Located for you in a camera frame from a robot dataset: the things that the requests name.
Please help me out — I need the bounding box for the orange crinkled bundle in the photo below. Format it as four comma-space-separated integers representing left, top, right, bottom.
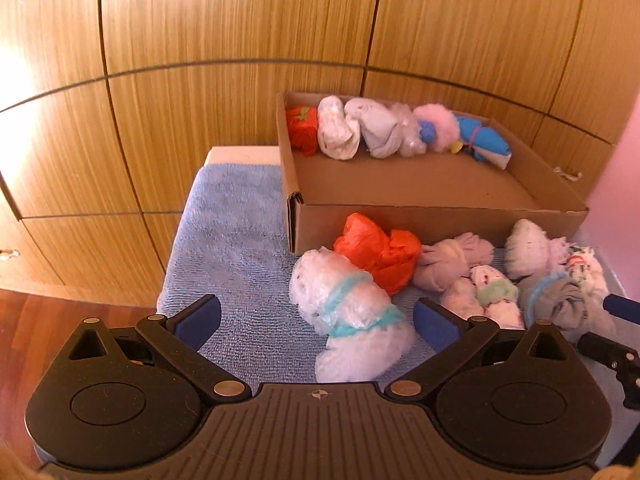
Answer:
333, 212, 423, 296

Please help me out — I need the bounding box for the grey roll with blue band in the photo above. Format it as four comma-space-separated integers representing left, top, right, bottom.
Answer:
517, 272, 618, 346

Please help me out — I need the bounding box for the white patterned bundle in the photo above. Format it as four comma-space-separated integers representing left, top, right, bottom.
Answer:
562, 245, 611, 306

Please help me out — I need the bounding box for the white fluffy bundle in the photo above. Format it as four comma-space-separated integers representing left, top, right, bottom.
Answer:
504, 218, 556, 281

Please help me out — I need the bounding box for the white ribbed bundle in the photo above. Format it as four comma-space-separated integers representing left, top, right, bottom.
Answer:
316, 96, 362, 161

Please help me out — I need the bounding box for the translucent pastel bundle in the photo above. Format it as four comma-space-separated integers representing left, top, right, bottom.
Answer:
390, 102, 428, 157

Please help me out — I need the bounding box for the wooden wardrobe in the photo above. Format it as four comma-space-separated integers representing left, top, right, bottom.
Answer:
0, 0, 640, 311

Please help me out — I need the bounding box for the purple-print bundle with green band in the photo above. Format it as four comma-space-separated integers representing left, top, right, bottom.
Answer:
440, 264, 526, 331

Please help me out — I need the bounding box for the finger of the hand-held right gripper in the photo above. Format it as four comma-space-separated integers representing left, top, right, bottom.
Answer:
579, 332, 640, 408
602, 294, 640, 325

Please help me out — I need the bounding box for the grey bundle with thin band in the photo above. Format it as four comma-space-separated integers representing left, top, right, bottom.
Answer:
412, 232, 496, 293

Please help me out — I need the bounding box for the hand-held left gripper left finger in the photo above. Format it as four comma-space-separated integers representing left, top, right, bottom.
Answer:
67, 294, 252, 406

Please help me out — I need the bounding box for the red bundle with green tie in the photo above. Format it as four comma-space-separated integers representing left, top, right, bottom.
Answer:
286, 105, 320, 157

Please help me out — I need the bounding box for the brown cardboard box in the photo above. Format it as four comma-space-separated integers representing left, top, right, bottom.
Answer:
276, 91, 590, 257

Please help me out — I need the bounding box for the white bundle with teal bands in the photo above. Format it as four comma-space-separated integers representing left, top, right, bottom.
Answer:
289, 247, 416, 383

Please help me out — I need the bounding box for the grey-blue knit bundle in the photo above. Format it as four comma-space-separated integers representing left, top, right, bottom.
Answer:
344, 98, 403, 160

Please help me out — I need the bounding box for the blue terry towel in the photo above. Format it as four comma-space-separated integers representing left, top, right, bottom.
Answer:
157, 162, 626, 386

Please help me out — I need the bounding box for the white small table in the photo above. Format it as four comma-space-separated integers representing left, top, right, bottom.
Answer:
204, 146, 282, 167

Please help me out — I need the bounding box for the pink fluffy bundle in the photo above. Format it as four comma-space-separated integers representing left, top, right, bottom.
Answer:
414, 104, 463, 155

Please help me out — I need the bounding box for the bright blue bundle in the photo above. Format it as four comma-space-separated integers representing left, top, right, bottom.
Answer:
454, 116, 513, 168

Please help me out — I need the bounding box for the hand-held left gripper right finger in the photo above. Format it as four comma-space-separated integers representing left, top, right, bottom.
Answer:
382, 297, 576, 403

